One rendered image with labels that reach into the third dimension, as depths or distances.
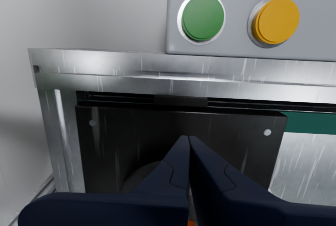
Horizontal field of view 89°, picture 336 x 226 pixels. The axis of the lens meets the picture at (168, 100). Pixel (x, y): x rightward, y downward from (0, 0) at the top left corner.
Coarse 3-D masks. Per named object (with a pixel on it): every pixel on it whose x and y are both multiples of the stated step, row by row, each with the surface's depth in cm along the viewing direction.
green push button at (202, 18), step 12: (192, 0) 16; (204, 0) 16; (216, 0) 16; (192, 12) 16; (204, 12) 16; (216, 12) 16; (192, 24) 16; (204, 24) 16; (216, 24) 16; (192, 36) 17; (204, 36) 16
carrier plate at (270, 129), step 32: (96, 128) 20; (128, 128) 20; (160, 128) 20; (192, 128) 20; (224, 128) 19; (256, 128) 19; (96, 160) 21; (128, 160) 21; (256, 160) 21; (96, 192) 23
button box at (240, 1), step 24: (168, 0) 17; (240, 0) 16; (264, 0) 16; (312, 0) 16; (168, 24) 17; (240, 24) 17; (312, 24) 17; (168, 48) 18; (192, 48) 18; (216, 48) 18; (240, 48) 18; (264, 48) 18; (288, 48) 18; (312, 48) 18
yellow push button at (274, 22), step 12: (276, 0) 15; (288, 0) 15; (264, 12) 16; (276, 12) 16; (288, 12) 16; (252, 24) 17; (264, 24) 16; (276, 24) 16; (288, 24) 16; (264, 36) 16; (276, 36) 16; (288, 36) 16
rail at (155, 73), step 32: (32, 64) 19; (64, 64) 19; (96, 64) 19; (128, 64) 19; (160, 64) 18; (192, 64) 18; (224, 64) 18; (256, 64) 18; (288, 64) 18; (320, 64) 18; (160, 96) 19; (192, 96) 19; (224, 96) 19; (256, 96) 19; (288, 96) 19; (320, 96) 19
